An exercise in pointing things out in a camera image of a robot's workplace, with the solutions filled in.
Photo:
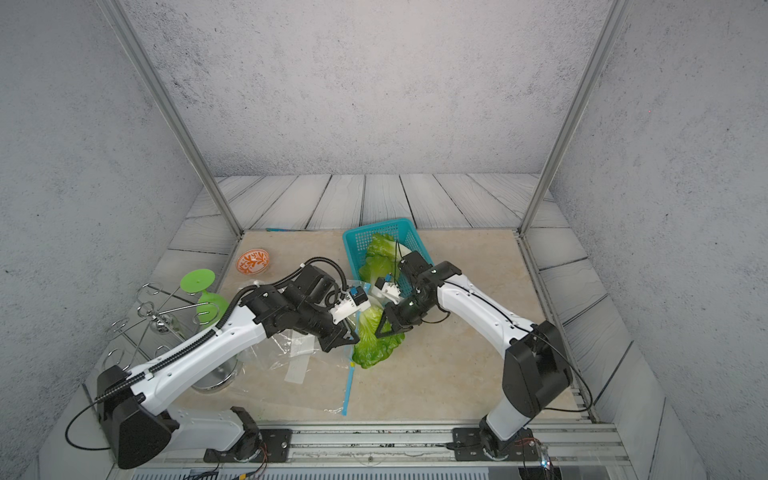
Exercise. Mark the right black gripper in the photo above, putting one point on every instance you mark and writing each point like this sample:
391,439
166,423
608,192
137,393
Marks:
405,309

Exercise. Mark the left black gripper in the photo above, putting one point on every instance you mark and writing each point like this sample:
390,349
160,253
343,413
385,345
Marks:
335,334

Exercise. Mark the chinese cabbage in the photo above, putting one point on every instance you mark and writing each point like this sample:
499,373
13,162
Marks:
375,267
370,349
386,245

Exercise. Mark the teal plastic basket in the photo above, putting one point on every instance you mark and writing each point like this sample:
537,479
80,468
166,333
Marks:
356,242

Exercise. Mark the chinese cabbage top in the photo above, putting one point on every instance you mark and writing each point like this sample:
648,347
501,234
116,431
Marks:
386,245

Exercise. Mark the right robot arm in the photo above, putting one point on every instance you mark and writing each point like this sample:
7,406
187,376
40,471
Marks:
535,367

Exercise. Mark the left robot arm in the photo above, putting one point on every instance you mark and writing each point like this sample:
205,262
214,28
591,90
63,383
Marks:
135,407

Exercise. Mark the orange patterned bowl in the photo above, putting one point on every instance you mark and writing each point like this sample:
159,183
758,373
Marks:
253,262

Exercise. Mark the green plastic goblet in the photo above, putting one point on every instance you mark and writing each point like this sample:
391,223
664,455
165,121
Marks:
207,297

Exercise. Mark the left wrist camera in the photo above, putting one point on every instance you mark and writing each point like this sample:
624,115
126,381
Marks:
353,300

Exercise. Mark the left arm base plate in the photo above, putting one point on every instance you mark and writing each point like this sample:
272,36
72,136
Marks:
268,446

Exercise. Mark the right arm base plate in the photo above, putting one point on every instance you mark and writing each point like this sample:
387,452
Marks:
476,444

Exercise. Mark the metal wire cup rack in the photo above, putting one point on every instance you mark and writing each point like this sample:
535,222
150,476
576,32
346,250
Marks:
160,320

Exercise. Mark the right aluminium frame post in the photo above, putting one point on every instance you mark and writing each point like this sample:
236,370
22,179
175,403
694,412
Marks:
595,65

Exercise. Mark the aluminium frame post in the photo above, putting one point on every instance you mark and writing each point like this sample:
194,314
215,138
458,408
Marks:
595,65
131,44

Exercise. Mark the left aluminium frame post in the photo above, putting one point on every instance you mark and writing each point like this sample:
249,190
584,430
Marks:
131,44

